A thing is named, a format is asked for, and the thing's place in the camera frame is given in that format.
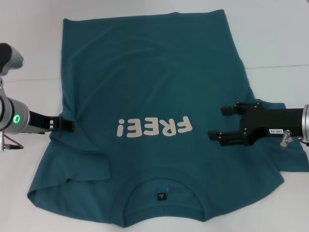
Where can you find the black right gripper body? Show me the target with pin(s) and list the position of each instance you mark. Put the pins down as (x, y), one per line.
(270, 123)

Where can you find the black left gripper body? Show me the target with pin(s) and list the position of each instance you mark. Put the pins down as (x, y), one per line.
(39, 120)

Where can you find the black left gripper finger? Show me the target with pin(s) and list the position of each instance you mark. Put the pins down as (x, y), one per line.
(64, 124)

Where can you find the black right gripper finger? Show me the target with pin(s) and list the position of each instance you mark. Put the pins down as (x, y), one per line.
(228, 110)
(224, 137)

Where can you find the teal blue printed t-shirt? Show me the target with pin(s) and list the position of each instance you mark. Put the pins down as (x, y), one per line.
(157, 72)

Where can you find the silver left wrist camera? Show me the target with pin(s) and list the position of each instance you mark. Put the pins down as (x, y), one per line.
(13, 58)

